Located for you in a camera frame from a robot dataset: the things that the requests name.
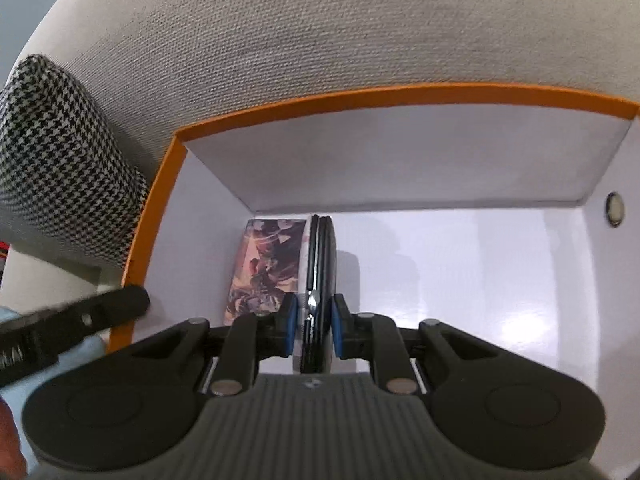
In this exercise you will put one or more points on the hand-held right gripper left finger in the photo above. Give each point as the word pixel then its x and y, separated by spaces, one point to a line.
pixel 290 322

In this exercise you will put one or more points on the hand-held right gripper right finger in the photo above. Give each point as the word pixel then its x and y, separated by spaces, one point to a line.
pixel 339 330

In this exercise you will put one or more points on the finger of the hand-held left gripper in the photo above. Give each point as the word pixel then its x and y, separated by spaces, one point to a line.
pixel 75 317

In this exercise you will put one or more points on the black round case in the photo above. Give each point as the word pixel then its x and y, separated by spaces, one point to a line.
pixel 322 260

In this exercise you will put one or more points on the orange cardboard storage box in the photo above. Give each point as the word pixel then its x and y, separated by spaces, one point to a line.
pixel 425 170

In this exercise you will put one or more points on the light blue cloth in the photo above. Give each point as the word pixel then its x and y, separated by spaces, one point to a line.
pixel 82 350

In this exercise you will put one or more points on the illustrated card box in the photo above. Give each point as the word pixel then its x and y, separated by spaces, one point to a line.
pixel 265 265

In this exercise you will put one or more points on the houndstooth pillow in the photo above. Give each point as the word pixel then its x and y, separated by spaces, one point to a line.
pixel 60 160

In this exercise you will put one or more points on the grey fabric sofa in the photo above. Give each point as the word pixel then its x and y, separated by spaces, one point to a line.
pixel 300 35

